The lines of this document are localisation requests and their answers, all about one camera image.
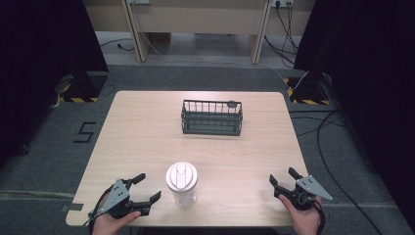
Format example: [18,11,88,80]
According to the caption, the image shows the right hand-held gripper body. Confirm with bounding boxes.
[276,174,334,212]

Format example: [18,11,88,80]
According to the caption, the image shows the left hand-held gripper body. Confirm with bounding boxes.
[96,178,152,219]

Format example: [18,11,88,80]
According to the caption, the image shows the clear bottle with white lid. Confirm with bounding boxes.
[165,161,199,210]

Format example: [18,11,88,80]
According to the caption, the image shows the black wire basket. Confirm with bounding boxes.
[180,99,244,137]

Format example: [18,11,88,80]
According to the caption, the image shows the person's right hand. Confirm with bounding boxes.
[278,194,323,235]

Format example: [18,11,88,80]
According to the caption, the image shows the person's left hand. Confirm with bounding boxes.
[92,195,142,235]

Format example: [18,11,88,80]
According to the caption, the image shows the grey tape strip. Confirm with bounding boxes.
[61,202,85,212]

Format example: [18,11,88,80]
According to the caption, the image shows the stand base with hazard tape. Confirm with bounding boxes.
[283,75,331,106]
[58,70,109,104]

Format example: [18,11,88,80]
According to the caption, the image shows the black curtain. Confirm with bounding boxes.
[293,0,415,226]
[0,0,110,168]

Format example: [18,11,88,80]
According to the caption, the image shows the beige wooden desk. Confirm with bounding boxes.
[82,0,317,65]

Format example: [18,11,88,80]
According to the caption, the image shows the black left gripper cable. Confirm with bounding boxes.
[86,188,114,235]

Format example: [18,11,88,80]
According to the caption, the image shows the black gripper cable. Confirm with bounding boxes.
[86,188,114,235]
[311,199,328,235]

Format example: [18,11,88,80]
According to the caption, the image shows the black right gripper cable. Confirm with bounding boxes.
[311,199,328,235]

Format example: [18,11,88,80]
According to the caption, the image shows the long black floor cable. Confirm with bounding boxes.
[315,110,386,235]

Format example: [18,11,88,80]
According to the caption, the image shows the thin black floor cables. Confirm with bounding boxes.
[288,109,347,138]

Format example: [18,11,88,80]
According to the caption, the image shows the bundle of black cables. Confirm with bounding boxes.
[263,0,300,69]

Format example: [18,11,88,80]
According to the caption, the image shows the short black floor cable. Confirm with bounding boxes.
[99,37,135,53]

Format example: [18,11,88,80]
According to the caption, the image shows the long white floor cable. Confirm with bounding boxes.
[139,31,290,84]

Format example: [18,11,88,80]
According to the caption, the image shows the white wall power outlet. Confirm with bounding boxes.
[270,0,296,9]

